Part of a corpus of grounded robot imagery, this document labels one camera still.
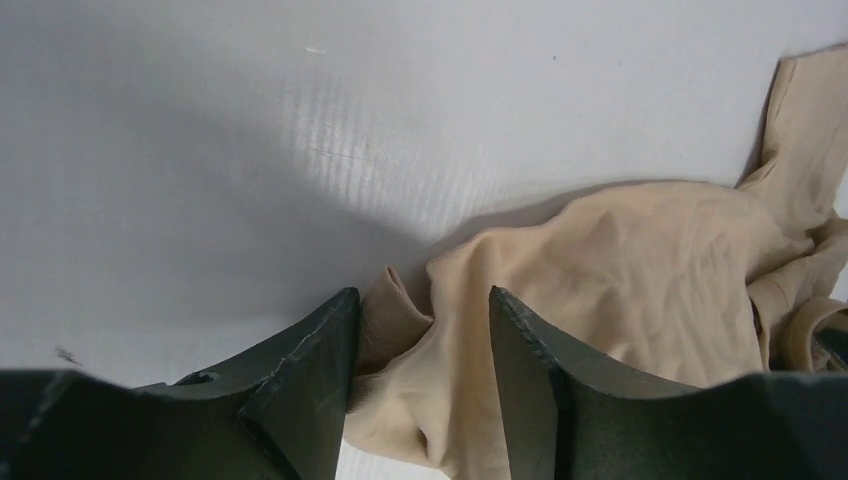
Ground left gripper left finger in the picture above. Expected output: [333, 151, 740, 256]
[1, 288, 360, 479]

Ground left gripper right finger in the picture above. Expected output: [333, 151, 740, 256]
[489, 287, 847, 479]

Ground beige t shirt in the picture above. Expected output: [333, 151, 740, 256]
[344, 46, 847, 479]

